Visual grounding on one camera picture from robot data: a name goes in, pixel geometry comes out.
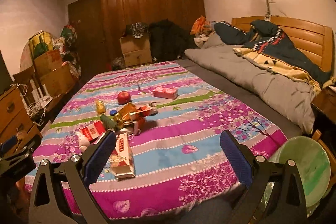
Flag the white tissue ball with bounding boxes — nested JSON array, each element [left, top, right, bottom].
[[75, 131, 91, 153]]

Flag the long red white carton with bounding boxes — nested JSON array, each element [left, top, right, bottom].
[[109, 133, 135, 180]]

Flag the gold orange packaging pile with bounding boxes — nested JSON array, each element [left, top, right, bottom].
[[113, 102, 158, 135]]

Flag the wooden chest of drawers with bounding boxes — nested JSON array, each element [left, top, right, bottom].
[[0, 88, 42, 156]]

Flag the red cigarette box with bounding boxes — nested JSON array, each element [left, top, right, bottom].
[[80, 121, 105, 142]]

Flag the black television screen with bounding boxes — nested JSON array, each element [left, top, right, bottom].
[[0, 52, 13, 95]]

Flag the green crumpled cloth scrap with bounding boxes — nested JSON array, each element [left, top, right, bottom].
[[100, 114, 117, 130]]

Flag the yellow crumpled wrapper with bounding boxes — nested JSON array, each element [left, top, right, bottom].
[[95, 100, 106, 114]]

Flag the blue bottle cap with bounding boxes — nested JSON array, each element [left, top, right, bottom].
[[109, 110, 117, 116]]

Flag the stacked cardboard boxes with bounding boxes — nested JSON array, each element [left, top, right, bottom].
[[28, 31, 77, 97]]

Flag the grey quilt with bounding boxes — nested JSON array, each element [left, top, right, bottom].
[[185, 34, 315, 134]]

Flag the colourful striped floral bedsheet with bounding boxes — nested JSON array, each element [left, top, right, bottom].
[[34, 61, 286, 219]]

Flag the red apple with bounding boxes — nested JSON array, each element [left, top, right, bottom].
[[117, 91, 131, 105]]

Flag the pink tissue pack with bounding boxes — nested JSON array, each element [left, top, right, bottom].
[[153, 86, 178, 100]]

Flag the dark patterned blanket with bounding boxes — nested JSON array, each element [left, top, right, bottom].
[[214, 19, 331, 89]]

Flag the cardboard box by wardrobe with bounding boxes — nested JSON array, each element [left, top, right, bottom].
[[120, 33, 152, 67]]

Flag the wooden headboard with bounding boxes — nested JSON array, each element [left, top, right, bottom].
[[231, 15, 334, 73]]

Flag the black clothes pile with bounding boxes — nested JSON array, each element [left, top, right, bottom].
[[148, 19, 197, 63]]

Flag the orange bag on bed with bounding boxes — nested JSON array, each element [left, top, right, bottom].
[[190, 15, 212, 36]]

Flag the brown wooden wardrobe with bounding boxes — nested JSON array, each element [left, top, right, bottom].
[[68, 0, 205, 81]]

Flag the white router with cables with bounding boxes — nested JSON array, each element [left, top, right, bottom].
[[26, 80, 53, 118]]

